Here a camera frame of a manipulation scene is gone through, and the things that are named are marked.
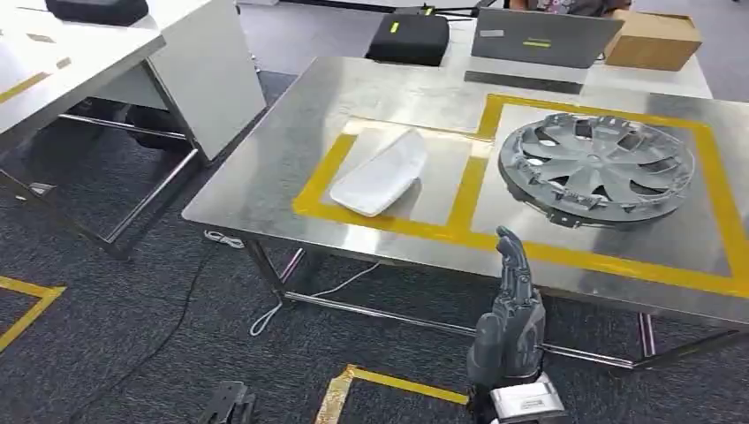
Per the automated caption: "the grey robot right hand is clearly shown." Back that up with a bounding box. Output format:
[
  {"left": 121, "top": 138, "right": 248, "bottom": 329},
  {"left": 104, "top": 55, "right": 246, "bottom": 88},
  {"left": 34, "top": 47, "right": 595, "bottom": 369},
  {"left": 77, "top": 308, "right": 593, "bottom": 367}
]
[{"left": 465, "top": 226, "right": 547, "bottom": 389}]

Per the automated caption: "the white plastic panel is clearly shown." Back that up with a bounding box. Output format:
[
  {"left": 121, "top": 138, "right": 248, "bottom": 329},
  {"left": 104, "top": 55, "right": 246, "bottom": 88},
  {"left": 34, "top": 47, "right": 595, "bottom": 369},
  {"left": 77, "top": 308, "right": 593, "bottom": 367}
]
[{"left": 329, "top": 127, "right": 429, "bottom": 219}]

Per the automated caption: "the yellow tape on bench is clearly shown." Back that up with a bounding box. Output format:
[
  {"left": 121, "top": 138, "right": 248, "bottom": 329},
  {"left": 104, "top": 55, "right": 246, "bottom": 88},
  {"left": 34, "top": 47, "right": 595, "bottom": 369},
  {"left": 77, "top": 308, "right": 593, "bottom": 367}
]
[{"left": 291, "top": 93, "right": 749, "bottom": 300}]

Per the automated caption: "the grey wheel hubcap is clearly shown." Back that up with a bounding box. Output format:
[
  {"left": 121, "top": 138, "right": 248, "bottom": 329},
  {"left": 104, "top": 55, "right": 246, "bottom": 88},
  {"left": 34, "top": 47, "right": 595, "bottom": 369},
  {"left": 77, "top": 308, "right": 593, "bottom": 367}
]
[{"left": 497, "top": 112, "right": 697, "bottom": 230}]

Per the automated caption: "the steel bench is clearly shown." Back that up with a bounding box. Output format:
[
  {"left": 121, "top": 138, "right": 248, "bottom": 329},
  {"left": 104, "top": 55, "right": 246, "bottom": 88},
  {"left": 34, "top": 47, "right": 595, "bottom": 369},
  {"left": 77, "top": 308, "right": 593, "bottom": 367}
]
[{"left": 181, "top": 55, "right": 749, "bottom": 373}]

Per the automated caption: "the grey laptop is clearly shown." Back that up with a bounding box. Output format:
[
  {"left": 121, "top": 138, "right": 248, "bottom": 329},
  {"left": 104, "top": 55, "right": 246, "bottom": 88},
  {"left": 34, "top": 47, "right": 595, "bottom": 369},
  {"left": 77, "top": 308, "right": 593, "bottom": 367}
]
[{"left": 464, "top": 6, "right": 625, "bottom": 95}]

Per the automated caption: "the black device with green light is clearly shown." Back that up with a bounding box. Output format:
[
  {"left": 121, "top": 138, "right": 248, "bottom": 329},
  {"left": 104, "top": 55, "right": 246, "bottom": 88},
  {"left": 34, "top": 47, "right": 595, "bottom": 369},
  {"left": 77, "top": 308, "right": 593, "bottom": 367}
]
[{"left": 365, "top": 12, "right": 451, "bottom": 68}]

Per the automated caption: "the cardboard box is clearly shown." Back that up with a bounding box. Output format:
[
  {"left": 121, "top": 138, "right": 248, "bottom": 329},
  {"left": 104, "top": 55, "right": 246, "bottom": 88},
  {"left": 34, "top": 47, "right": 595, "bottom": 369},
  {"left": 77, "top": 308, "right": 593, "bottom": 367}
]
[{"left": 603, "top": 8, "right": 704, "bottom": 73}]

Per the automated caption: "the person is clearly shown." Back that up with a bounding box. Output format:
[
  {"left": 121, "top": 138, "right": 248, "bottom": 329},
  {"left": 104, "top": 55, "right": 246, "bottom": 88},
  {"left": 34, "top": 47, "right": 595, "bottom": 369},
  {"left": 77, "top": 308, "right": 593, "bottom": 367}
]
[{"left": 507, "top": 0, "right": 633, "bottom": 18}]

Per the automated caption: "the white desk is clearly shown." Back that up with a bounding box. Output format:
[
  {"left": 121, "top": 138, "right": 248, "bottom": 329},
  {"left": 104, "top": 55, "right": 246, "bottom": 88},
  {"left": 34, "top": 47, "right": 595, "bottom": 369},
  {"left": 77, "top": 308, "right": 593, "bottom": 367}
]
[{"left": 0, "top": 0, "right": 268, "bottom": 262}]

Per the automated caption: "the black bag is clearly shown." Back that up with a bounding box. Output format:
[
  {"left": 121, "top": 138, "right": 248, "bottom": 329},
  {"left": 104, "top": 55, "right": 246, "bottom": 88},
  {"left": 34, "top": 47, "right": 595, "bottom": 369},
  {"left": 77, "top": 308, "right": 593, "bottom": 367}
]
[{"left": 44, "top": 0, "right": 150, "bottom": 28}]

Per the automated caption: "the long yellow tape strip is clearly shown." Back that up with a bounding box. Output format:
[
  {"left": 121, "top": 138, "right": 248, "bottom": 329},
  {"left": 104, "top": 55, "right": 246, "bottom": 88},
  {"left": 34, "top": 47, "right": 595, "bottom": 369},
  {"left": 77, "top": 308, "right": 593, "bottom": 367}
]
[{"left": 0, "top": 71, "right": 52, "bottom": 106}]

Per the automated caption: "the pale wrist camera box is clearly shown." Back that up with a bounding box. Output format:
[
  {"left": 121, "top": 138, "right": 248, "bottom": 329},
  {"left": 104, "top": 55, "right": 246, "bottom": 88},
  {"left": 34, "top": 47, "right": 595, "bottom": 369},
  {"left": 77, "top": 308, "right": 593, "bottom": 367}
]
[{"left": 488, "top": 373, "right": 568, "bottom": 424}]

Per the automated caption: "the white cable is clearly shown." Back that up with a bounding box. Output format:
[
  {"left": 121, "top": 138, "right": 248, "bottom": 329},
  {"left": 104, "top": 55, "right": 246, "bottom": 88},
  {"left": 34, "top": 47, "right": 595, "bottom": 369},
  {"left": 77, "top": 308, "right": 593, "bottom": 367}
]
[{"left": 202, "top": 229, "right": 382, "bottom": 338}]

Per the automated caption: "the black cable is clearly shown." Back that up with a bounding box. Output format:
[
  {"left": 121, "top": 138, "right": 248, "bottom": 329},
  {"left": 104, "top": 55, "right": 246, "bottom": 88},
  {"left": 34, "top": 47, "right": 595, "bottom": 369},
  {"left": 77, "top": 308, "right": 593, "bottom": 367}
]
[{"left": 69, "top": 246, "right": 219, "bottom": 424}]

